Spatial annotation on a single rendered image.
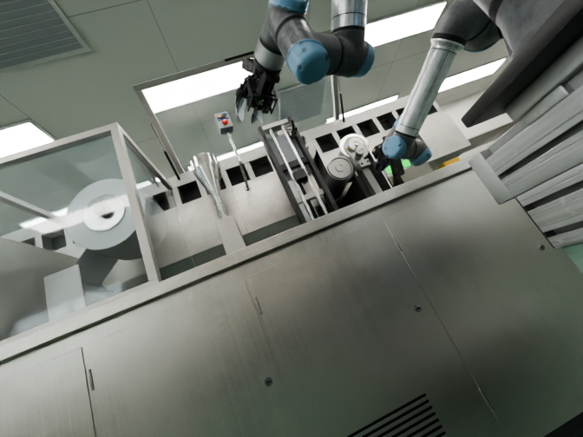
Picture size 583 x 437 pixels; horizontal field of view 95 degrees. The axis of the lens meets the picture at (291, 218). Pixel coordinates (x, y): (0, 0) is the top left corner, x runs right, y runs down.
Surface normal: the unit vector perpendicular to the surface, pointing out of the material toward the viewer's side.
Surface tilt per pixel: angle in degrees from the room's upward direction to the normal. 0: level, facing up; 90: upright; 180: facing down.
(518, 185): 90
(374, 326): 90
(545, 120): 90
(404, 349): 90
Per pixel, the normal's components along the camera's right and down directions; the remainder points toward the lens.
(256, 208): 0.03, -0.33
